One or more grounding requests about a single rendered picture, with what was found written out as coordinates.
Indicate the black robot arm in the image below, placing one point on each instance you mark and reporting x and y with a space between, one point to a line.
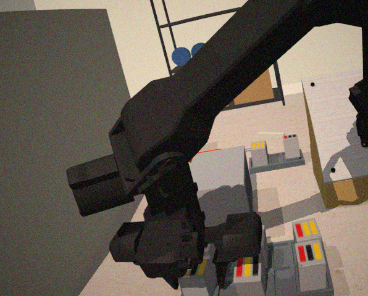
165 124

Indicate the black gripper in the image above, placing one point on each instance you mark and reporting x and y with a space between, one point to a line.
240 236

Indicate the cream flat bar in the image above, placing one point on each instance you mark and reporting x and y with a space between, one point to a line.
271 135

